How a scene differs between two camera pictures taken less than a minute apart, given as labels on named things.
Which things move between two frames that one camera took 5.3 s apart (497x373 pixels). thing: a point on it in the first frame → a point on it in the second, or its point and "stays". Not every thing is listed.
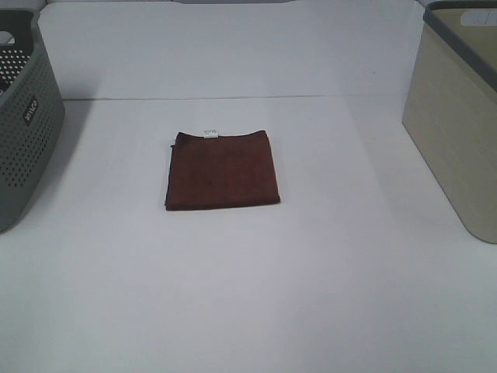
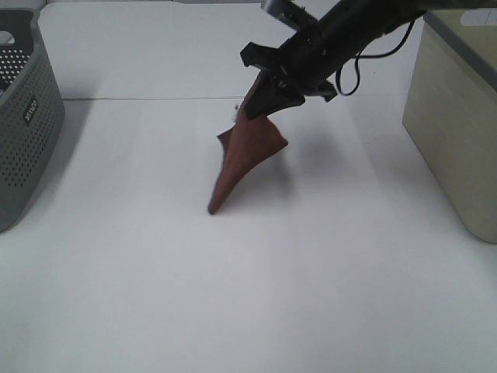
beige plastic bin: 450,106 stays
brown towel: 223,172 → 246,144
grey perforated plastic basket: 32,113 stays
